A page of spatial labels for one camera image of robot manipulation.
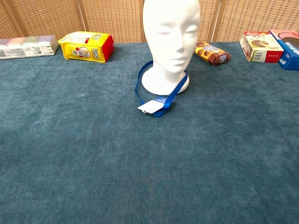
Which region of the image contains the blue lanyard with white badge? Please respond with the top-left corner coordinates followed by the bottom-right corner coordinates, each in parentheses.
top-left (135, 60), bottom-right (189, 118)

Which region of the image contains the white foam mannequin head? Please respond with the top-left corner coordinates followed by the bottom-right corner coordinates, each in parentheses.
top-left (142, 0), bottom-right (201, 96)

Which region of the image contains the blue table carpet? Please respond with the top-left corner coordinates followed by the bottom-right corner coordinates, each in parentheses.
top-left (0, 42), bottom-right (299, 224)

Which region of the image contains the brown chocolate cookie pack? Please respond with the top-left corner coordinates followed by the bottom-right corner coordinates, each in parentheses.
top-left (193, 41), bottom-right (231, 67)

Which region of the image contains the yellow Lipo biscuit bag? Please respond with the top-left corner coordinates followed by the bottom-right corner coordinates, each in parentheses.
top-left (57, 31), bottom-right (115, 63)

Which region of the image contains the woven bamboo folding screen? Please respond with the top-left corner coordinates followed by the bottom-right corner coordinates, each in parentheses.
top-left (0, 0), bottom-right (299, 44)

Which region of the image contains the red white cake box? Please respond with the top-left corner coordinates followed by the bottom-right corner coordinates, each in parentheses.
top-left (240, 31), bottom-right (285, 63)

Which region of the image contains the pastel tissue multipack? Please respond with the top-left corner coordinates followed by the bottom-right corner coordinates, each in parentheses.
top-left (0, 35), bottom-right (58, 60)

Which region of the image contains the pink blue Oreo box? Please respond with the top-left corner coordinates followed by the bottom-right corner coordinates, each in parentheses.
top-left (268, 28), bottom-right (299, 71)

